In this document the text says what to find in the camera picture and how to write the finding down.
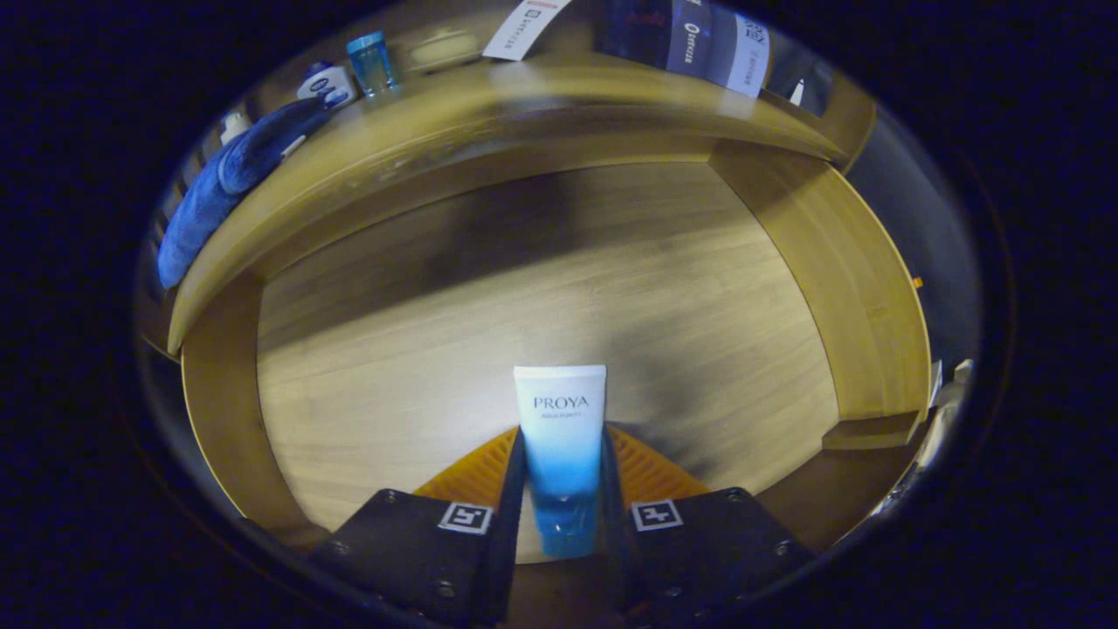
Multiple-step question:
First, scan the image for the small beige lidded pot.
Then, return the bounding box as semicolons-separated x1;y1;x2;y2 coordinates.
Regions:
409;29;481;73

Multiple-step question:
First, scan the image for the small white bottle blue cap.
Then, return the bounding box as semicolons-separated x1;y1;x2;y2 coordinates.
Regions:
297;61;359;110

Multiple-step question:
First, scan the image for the white and blue cosmetic tube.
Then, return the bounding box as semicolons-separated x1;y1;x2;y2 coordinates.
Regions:
513;364;608;560

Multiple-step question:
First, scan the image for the white book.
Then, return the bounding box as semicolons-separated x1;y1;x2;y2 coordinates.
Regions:
482;0;573;62

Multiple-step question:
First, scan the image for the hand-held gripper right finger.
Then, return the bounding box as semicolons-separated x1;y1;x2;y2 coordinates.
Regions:
599;424;818;626

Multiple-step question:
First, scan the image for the dark blue book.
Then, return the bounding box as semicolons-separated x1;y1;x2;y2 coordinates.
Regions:
597;0;715;78

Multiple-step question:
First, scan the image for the wooden countertop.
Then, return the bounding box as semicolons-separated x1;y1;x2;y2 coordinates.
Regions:
166;52;874;355

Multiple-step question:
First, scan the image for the clear blue bottle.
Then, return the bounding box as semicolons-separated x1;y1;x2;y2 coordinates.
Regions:
346;31;398;97

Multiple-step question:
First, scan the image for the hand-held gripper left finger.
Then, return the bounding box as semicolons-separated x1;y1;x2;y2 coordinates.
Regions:
306;426;528;628

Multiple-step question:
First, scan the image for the rolled blue towel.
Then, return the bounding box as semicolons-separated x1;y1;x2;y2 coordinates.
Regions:
157;94;333;289

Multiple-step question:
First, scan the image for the wooden drawer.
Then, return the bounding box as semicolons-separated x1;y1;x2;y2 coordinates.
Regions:
179;140;934;560

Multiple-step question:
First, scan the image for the light purple book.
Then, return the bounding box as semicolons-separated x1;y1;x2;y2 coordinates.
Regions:
706;7;773;99

